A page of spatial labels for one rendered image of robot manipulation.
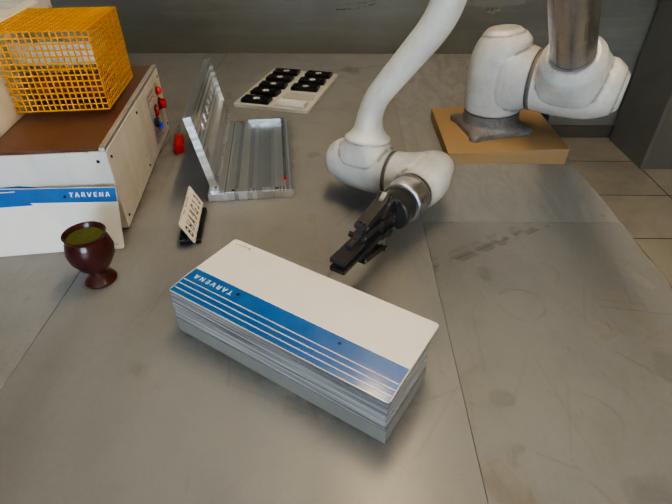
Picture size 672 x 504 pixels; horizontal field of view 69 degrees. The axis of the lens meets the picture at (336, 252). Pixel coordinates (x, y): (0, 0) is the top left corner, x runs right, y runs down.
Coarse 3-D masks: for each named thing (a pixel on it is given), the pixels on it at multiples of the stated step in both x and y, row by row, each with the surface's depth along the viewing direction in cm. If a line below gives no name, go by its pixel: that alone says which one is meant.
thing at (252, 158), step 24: (288, 120) 151; (240, 144) 138; (264, 144) 138; (288, 144) 137; (240, 168) 126; (264, 168) 126; (288, 168) 126; (216, 192) 116; (240, 192) 116; (264, 192) 117; (288, 192) 118
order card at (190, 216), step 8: (192, 192) 111; (192, 200) 109; (200, 200) 113; (184, 208) 103; (192, 208) 107; (200, 208) 111; (184, 216) 102; (192, 216) 105; (200, 216) 109; (184, 224) 100; (192, 224) 104; (192, 232) 102; (192, 240) 101
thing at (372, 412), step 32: (192, 320) 79; (224, 320) 74; (224, 352) 79; (256, 352) 73; (288, 352) 68; (288, 384) 73; (320, 384) 68; (352, 384) 63; (416, 384) 71; (352, 416) 67; (384, 416) 63
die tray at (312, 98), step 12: (300, 72) 193; (288, 84) 181; (324, 84) 181; (276, 96) 171; (288, 96) 171; (300, 96) 171; (312, 96) 171; (264, 108) 164; (276, 108) 163; (288, 108) 162; (300, 108) 162; (312, 108) 164
